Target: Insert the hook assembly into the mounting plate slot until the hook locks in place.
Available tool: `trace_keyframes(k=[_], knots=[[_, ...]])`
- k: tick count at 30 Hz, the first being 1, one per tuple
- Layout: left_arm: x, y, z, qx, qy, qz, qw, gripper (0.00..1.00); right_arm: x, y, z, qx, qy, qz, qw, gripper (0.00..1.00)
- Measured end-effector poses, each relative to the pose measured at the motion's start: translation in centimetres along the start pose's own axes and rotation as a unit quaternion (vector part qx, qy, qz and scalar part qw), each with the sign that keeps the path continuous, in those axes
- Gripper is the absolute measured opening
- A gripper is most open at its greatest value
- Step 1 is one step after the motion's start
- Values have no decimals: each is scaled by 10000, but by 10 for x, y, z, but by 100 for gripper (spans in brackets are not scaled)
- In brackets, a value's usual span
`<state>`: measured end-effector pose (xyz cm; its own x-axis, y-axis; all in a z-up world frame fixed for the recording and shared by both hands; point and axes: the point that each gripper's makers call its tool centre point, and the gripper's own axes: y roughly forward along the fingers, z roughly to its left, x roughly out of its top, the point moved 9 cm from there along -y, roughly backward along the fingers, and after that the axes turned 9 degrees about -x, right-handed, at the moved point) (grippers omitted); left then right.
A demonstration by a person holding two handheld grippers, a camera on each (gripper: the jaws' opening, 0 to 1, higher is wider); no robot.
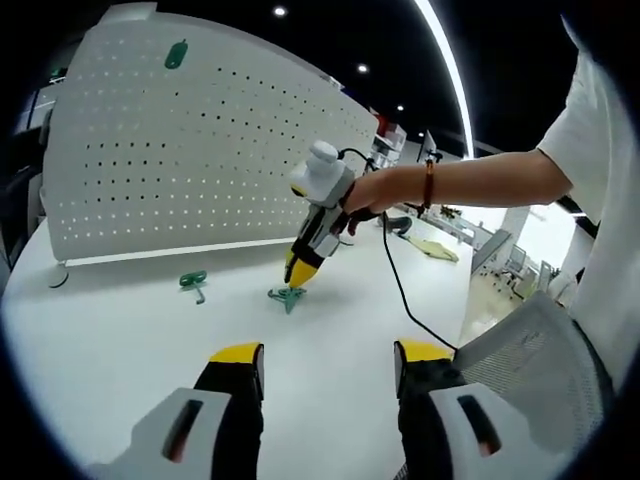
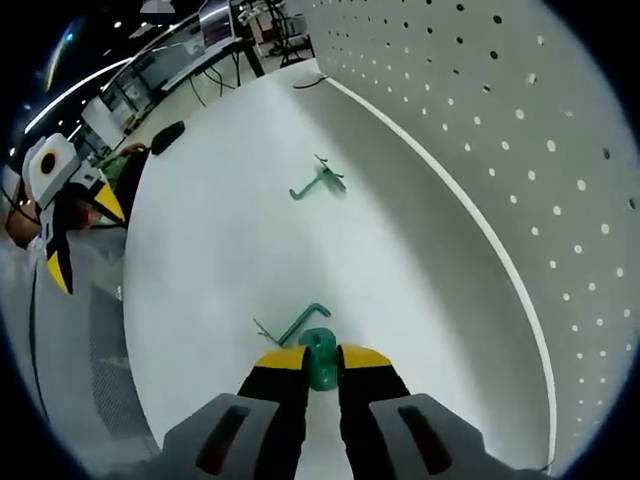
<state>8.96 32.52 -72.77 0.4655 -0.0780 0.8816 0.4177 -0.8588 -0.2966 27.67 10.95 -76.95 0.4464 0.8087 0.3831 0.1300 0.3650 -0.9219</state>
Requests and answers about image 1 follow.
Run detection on round ceiling spotlights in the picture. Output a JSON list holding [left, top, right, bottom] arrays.
[[272, 4, 407, 114]]

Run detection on ceiling strip light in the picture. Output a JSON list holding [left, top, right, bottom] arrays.
[[413, 0, 477, 159]]

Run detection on brown bead bracelet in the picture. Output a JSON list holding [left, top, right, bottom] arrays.
[[422, 157, 436, 212]]

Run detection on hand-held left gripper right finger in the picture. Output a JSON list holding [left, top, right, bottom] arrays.
[[393, 338, 561, 480]]

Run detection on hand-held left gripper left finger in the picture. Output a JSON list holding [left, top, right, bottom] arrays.
[[87, 341, 265, 480]]

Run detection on grey mesh office chair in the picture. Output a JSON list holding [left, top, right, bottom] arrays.
[[456, 291, 619, 402]]

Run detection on yellow cloth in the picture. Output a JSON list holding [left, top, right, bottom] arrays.
[[409, 238, 460, 264]]

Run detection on white perforated mounting plate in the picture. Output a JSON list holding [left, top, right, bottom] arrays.
[[42, 9, 380, 289]]

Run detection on green hook assembly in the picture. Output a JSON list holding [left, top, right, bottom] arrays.
[[179, 269, 208, 307], [266, 285, 308, 316], [164, 38, 191, 72]]

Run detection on person's right hand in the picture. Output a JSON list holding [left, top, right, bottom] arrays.
[[342, 166, 427, 238]]

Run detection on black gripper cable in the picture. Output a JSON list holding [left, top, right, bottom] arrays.
[[339, 146, 459, 351]]

